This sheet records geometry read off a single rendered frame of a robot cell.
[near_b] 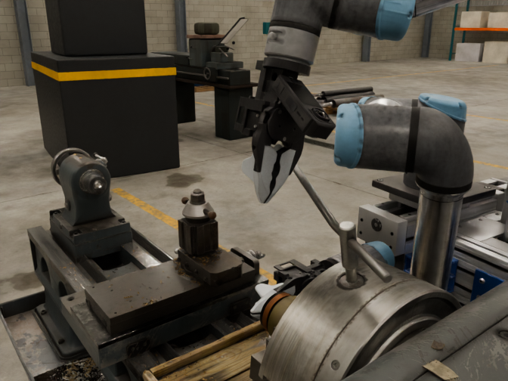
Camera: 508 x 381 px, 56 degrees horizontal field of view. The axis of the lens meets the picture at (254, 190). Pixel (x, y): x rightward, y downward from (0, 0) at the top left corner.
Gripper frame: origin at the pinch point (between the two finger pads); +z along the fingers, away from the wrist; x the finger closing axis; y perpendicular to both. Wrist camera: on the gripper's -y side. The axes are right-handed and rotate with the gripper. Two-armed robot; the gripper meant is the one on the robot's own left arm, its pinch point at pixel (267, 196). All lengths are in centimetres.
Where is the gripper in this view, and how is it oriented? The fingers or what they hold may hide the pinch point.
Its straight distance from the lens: 73.0
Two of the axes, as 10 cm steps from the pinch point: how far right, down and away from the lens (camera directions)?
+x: -7.7, -0.6, -6.4
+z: -2.1, 9.6, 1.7
